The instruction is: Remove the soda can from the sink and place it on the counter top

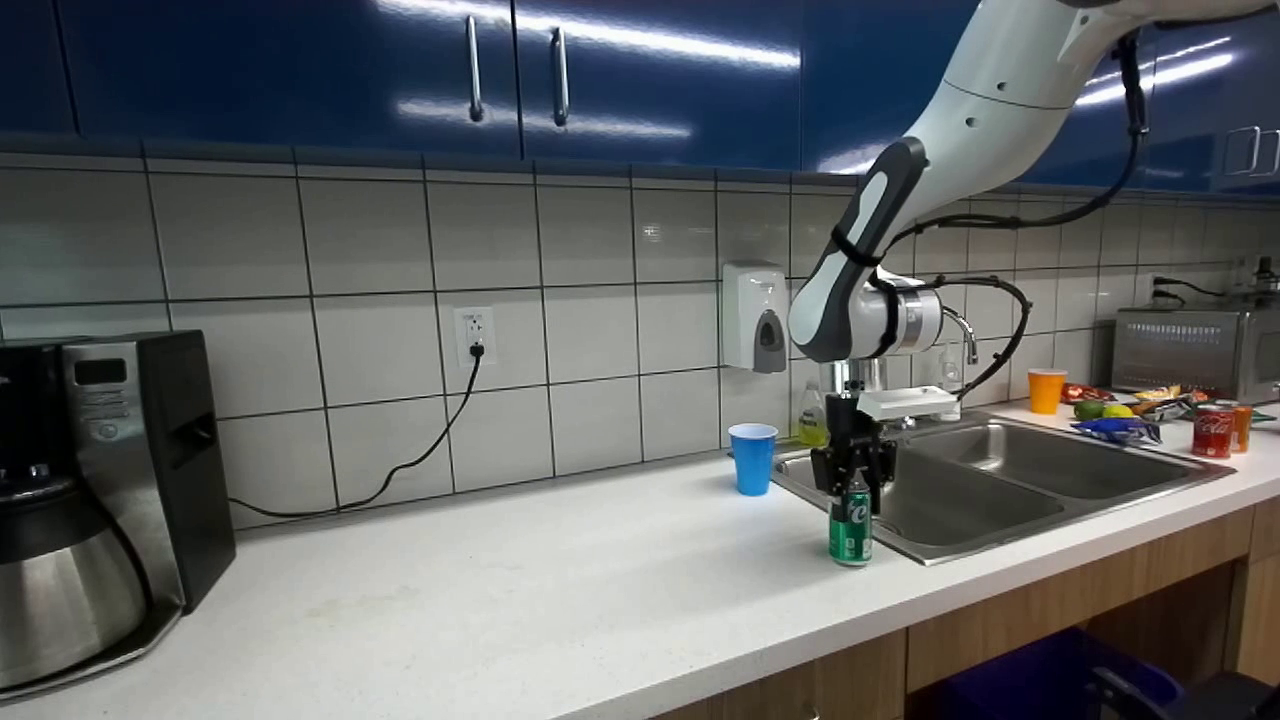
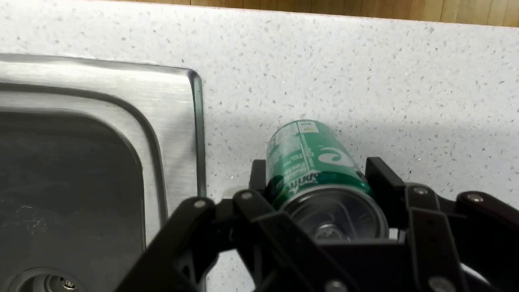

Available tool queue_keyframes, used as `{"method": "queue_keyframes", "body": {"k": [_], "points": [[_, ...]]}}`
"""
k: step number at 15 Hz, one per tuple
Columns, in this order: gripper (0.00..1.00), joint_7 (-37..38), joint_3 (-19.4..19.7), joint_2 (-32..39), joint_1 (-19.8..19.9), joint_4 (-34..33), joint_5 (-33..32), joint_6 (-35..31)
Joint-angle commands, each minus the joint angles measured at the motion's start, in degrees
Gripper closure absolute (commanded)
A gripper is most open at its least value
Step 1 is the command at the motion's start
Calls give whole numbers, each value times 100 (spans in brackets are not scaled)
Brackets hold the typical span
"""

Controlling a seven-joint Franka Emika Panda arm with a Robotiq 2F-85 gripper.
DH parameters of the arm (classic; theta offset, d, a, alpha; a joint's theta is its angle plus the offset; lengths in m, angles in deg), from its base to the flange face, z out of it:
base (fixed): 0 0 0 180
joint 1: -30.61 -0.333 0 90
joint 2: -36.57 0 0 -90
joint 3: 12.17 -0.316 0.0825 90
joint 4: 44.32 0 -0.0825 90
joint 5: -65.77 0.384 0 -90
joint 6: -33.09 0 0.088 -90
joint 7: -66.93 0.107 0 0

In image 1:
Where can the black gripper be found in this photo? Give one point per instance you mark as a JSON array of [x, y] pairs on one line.
[[851, 446]]

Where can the green bottle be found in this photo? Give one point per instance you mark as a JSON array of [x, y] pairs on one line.
[[851, 540]]

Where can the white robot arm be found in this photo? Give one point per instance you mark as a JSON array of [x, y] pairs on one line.
[[987, 94]]

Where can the stainless steel double sink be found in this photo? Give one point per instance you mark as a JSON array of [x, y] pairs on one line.
[[1013, 487]]

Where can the red can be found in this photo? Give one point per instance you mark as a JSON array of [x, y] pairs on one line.
[[1210, 435]]

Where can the clear soap pump bottle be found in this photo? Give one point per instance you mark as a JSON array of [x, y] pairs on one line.
[[808, 429]]

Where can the blue plastic cup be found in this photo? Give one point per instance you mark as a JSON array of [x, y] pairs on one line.
[[753, 460]]

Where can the wooden lower cabinet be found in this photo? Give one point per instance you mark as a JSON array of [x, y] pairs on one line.
[[1013, 622]]

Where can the orange cup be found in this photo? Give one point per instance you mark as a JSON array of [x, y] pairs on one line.
[[1047, 395]]

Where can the blue plastic bin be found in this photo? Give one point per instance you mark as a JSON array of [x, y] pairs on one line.
[[1040, 675]]

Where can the blue snack packet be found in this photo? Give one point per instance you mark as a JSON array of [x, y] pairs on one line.
[[1118, 435]]

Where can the small white container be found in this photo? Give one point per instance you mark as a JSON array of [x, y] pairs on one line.
[[1173, 435]]

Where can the stainless steel countertop appliance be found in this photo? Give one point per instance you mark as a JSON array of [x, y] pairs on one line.
[[1186, 348]]

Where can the black coffee maker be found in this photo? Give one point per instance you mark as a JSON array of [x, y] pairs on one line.
[[173, 452]]

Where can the blue glossy upper cabinets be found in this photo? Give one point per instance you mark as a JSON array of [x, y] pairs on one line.
[[266, 64]]

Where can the stainless steel coffee carafe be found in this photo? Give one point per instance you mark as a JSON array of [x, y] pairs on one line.
[[61, 601]]

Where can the white wall soap dispenser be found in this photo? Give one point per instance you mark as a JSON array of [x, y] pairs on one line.
[[749, 315]]

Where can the white wall outlet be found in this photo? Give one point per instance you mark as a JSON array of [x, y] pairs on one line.
[[473, 328]]

